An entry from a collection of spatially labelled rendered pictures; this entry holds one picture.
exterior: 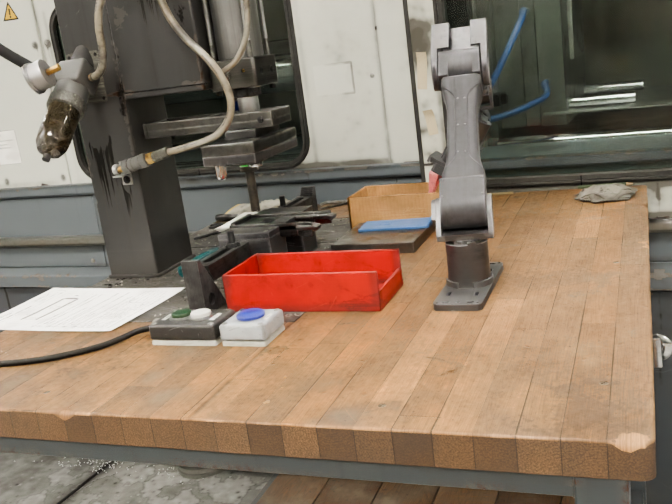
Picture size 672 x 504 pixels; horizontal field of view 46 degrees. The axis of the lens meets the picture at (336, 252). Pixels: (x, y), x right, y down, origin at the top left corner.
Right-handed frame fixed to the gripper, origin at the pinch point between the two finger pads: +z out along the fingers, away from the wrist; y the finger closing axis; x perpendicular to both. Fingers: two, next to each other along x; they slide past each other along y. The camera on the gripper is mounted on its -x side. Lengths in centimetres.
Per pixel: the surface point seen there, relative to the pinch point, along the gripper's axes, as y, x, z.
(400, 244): -0.4, 24.3, 2.2
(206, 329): 13, 68, 10
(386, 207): 7.8, 6.1, 3.7
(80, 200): 100, -37, 64
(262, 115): 29.6, 32.8, -9.5
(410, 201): 3.9, 6.1, 0.2
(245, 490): 16, -33, 120
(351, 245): 7.6, 24.3, 7.1
